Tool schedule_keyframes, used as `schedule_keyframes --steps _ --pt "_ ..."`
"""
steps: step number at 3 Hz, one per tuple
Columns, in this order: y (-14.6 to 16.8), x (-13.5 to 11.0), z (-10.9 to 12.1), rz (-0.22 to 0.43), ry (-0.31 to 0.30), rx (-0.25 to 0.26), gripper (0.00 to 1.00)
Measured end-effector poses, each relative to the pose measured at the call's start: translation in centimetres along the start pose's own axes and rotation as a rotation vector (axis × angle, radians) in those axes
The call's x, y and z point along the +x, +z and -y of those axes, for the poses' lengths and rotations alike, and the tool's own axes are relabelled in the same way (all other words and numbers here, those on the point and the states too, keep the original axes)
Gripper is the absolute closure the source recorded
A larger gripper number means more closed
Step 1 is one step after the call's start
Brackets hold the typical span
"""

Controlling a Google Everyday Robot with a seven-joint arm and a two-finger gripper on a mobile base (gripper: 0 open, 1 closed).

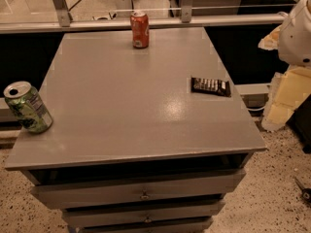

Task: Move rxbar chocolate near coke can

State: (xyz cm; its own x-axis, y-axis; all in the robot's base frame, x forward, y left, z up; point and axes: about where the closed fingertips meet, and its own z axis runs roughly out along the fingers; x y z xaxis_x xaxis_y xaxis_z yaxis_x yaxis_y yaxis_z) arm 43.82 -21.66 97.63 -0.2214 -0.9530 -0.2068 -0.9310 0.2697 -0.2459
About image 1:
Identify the bottom grey drawer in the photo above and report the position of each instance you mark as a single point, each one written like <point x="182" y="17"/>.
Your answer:
<point x="184" y="225"/>

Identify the grey drawer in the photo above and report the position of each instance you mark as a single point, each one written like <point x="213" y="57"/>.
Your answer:
<point x="77" y="195"/>
<point x="184" y="225"/>
<point x="144" y="214"/>

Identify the middle grey drawer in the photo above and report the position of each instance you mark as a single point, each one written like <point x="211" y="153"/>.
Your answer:
<point x="144" y="214"/>

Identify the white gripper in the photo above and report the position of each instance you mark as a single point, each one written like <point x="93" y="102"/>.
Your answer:
<point x="295" y="40"/>

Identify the red coke can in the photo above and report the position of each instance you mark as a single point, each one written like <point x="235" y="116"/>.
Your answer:
<point x="140" y="29"/>

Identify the metal window railing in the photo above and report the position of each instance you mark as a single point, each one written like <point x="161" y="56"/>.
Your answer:
<point x="26" y="16"/>

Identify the grey drawer cabinet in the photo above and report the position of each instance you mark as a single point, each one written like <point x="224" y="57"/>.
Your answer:
<point x="122" y="113"/>

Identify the green soda can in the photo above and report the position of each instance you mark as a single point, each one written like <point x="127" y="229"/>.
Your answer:
<point x="28" y="107"/>

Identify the black tool on floor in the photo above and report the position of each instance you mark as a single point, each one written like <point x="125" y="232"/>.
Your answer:
<point x="305" y="192"/>

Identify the top grey drawer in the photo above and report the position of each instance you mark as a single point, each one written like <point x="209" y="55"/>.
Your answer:
<point x="77" y="195"/>

